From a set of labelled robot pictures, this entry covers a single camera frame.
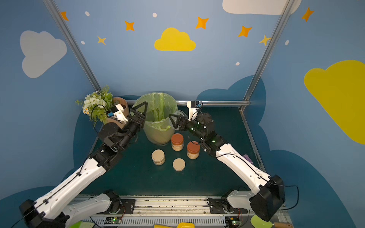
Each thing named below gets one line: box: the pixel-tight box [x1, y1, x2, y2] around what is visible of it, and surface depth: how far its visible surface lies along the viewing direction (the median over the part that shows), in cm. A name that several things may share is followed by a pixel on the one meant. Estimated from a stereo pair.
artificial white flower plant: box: [75, 84, 115, 127], surface depth 85 cm
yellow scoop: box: [153, 222, 195, 228], surface depth 70 cm
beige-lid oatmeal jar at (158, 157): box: [151, 149, 166, 166], surface depth 88 cm
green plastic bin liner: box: [130, 92, 178, 132], surface depth 93 cm
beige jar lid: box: [172, 157, 186, 172], surface depth 90 cm
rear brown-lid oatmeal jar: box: [171, 133, 184, 152], surface depth 93 cm
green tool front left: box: [68, 220, 96, 228], surface depth 69 cm
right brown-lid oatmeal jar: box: [186, 140, 201, 160], surface depth 88 cm
